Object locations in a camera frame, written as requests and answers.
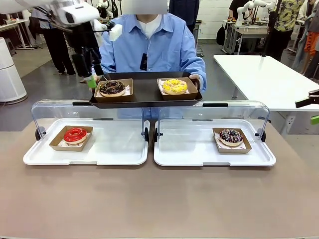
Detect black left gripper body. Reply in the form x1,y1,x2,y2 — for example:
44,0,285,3
65,21,101,58

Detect chocolate donut with sprinkles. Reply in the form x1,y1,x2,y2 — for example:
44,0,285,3
99,80,126,97

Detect paper liner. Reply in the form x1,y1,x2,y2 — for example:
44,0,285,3
215,131,247,150
57,131,91,148
158,79,191,95
97,83,131,97

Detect black plastic tray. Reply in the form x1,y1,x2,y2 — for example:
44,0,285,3
89,71,203,109

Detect yellow glazed donut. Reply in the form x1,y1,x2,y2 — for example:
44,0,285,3
162,78,188,95

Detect cardboard box of yellow donut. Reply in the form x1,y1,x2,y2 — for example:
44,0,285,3
157,77,199,101

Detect person's left forearm blue sleeve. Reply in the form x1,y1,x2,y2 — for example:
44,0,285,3
184,56,207,84

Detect person in blue shirt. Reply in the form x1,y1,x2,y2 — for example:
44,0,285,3
99,12,207,120

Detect red glazed donut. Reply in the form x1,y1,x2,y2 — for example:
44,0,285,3
63,127,88,145
49,125,94,152

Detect paper liner under red donut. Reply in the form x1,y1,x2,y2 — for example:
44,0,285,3
57,131,91,148

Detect dark sprinkled donut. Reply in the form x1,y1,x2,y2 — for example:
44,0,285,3
212,127,252,154

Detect purple drizzled chocolate donut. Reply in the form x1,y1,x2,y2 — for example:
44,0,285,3
218,128,244,147

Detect paper liner under purple donut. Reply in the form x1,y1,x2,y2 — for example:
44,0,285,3
215,131,247,150

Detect person's left hand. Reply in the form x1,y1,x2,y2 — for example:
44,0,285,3
189,74,201,92

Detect bystander in black trousers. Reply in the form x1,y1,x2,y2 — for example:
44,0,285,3
31,7,76,76

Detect large white table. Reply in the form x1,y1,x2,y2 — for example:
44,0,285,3
213,54,319,135

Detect clear plastic tray cover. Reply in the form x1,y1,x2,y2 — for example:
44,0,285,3
158,100,271,143
31,99,150,144

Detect clothes rack with orange garment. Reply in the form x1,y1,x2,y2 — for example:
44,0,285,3
291,0,319,78

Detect white background desk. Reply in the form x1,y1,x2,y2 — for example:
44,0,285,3
0,19,34,49

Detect white air purifier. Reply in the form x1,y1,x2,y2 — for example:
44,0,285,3
0,37,27,103

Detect black stand pole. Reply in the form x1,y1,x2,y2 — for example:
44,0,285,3
260,0,283,58

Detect white serving tray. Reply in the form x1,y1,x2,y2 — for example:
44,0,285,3
154,119,277,167
22,118,149,166

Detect bystander in yellow floral shirt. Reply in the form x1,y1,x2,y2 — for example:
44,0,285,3
268,0,306,62

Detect grey background workbench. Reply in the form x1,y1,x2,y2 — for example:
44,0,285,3
223,19,270,55

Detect bystander in dark clothes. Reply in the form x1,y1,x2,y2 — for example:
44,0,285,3
169,0,201,33

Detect black backpack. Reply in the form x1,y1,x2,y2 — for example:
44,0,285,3
216,24,226,46

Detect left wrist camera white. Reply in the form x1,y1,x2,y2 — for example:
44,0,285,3
93,21,123,42

